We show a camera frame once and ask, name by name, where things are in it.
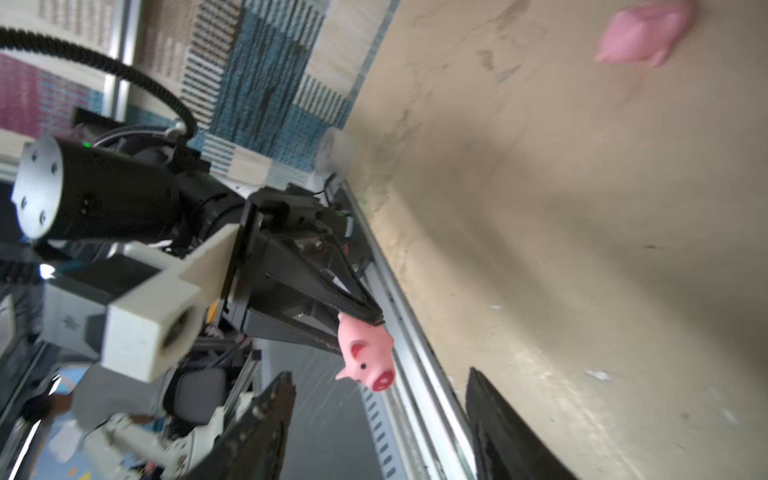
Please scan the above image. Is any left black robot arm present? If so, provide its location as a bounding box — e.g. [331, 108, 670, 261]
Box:
[1, 28, 384, 349]

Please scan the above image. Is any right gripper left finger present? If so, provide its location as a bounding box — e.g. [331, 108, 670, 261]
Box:
[186, 371, 296, 480]

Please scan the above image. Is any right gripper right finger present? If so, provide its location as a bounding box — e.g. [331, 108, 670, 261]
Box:
[465, 368, 577, 480]

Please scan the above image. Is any pink pig toy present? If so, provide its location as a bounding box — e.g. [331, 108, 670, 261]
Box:
[594, 1, 697, 67]
[335, 313, 396, 392]

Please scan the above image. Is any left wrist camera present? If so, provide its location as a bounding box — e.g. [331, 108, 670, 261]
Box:
[40, 225, 239, 383]

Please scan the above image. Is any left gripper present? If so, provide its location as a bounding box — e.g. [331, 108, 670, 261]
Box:
[221, 187, 384, 354]

